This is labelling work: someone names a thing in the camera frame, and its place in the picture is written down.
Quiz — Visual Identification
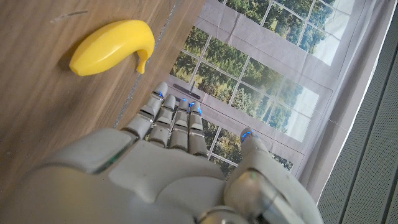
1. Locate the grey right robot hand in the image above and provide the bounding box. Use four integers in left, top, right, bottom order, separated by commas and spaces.
0, 81, 324, 224

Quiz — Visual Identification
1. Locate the yellow banana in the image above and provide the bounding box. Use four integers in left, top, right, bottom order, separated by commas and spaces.
68, 19, 155, 77

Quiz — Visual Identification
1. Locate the printed window backdrop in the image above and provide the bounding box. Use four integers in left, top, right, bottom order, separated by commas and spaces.
167, 0, 398, 203

